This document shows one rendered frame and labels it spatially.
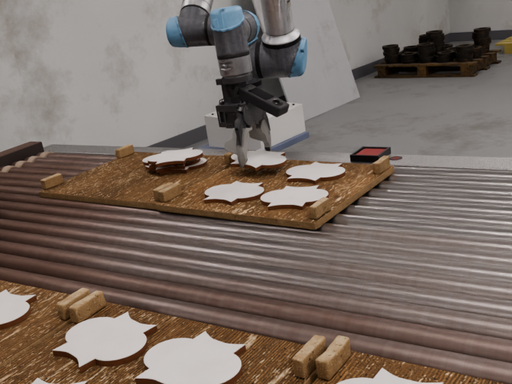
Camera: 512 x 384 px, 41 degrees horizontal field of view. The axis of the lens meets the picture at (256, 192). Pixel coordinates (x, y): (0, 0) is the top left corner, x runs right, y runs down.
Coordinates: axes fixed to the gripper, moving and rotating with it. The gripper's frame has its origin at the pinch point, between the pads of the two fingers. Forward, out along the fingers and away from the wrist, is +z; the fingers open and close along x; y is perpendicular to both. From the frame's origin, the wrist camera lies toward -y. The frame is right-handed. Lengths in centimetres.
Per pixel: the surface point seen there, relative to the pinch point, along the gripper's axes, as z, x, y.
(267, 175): 3.3, 2.7, -4.1
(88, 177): 2.0, 14.0, 46.1
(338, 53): 45, -469, 244
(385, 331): 7, 52, -57
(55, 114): 30, -181, 317
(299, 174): 2.5, 2.9, -13.0
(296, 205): 2.9, 20.2, -23.1
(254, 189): 2.4, 14.1, -8.5
